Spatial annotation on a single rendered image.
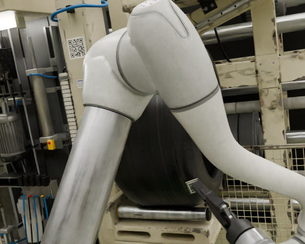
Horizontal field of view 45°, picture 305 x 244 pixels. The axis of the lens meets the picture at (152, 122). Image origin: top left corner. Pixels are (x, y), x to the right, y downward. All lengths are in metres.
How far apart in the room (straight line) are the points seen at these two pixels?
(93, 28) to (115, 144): 0.74
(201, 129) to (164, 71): 0.13
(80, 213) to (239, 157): 0.31
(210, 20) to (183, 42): 0.99
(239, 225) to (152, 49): 0.53
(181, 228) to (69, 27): 0.81
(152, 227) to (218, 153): 0.68
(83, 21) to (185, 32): 0.79
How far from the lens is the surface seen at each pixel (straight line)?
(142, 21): 0.60
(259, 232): 0.94
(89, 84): 0.72
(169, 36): 0.59
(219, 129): 0.66
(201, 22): 1.60
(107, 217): 1.35
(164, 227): 1.29
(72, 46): 1.39
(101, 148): 0.69
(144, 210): 1.32
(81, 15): 1.37
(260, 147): 1.63
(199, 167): 1.13
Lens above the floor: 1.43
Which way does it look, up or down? 10 degrees down
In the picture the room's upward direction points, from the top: 8 degrees counter-clockwise
